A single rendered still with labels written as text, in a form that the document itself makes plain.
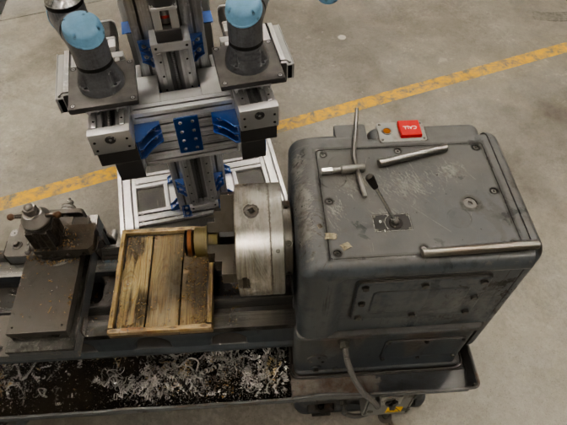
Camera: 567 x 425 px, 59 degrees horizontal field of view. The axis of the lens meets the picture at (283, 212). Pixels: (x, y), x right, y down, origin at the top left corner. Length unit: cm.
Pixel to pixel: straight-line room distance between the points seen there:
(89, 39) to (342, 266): 102
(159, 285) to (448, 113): 243
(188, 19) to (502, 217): 119
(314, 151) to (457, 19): 312
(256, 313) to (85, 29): 99
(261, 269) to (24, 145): 246
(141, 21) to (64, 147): 168
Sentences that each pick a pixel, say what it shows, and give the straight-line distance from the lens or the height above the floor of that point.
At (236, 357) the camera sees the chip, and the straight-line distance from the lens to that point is 184.
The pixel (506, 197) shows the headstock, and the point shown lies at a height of 125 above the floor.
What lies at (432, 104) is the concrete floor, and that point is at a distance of 356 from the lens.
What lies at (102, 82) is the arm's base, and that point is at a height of 121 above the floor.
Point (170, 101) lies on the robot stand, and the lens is 186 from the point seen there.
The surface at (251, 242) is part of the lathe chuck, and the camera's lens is 127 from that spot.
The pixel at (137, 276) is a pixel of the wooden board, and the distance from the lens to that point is 165.
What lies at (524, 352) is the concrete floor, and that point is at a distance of 268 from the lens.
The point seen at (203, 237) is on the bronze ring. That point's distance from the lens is 140.
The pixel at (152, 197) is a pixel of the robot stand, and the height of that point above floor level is 21.
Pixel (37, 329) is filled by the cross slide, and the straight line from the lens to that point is 157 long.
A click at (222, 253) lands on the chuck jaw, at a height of 111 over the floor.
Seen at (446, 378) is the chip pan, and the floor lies 54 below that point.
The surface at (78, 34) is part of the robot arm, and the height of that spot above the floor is 138.
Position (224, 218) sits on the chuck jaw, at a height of 115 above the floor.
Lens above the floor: 227
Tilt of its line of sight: 54 degrees down
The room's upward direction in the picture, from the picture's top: straight up
